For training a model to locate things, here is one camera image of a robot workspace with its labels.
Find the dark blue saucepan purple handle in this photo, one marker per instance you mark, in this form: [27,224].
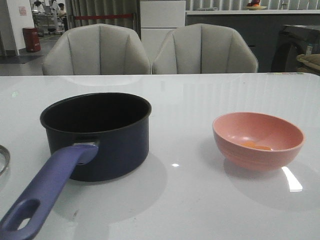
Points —
[92,137]

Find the orange ham slices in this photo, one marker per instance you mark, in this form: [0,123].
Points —
[253,145]

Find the pink bowl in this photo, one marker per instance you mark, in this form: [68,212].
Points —
[231,130]

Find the glass lid with blue knob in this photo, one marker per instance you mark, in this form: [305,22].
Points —
[4,159]

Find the right beige armchair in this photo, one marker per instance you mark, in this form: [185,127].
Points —
[204,49]

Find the beige armchair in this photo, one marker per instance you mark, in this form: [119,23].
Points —
[204,49]
[97,49]

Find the left beige armchair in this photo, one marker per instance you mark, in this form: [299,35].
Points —
[97,49]

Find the white cabinet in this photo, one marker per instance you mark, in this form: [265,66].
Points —
[157,18]

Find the red barrier belt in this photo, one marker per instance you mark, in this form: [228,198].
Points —
[104,17]

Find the grey counter with white top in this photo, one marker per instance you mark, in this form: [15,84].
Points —
[259,28]

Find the grey curtain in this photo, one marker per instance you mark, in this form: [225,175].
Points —
[104,7]

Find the fruit plate on counter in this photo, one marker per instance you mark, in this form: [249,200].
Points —
[255,5]

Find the red trash bin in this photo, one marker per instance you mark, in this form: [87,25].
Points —
[31,39]

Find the dark grey appliance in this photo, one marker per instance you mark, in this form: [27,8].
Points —
[294,40]

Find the tan folded cushion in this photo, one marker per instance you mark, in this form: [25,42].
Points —
[309,63]

